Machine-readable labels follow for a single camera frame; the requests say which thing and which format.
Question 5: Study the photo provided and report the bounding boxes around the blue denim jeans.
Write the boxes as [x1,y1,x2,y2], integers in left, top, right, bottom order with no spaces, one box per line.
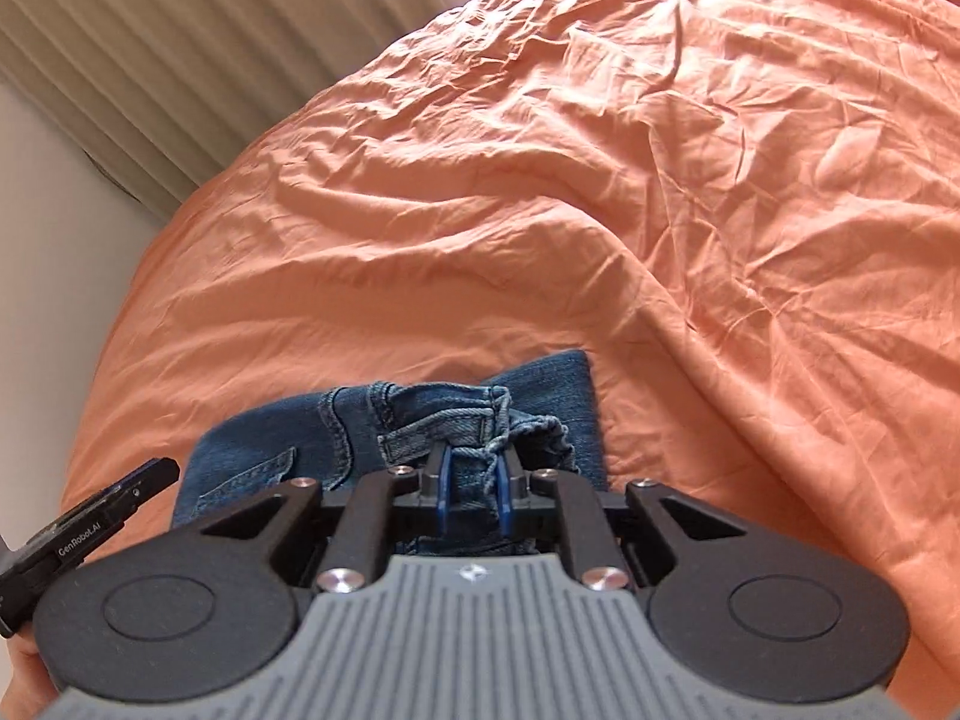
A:
[172,349,608,556]

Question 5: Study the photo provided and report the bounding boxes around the person's right hand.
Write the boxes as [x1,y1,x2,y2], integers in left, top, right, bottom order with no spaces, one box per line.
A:
[2,624,59,720]

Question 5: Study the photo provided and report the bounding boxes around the orange bed sheet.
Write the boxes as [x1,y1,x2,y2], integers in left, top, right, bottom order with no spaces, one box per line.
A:
[62,0,958,718]

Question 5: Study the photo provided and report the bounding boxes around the beige left curtain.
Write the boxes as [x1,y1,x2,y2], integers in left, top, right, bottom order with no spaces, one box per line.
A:
[2,0,443,220]

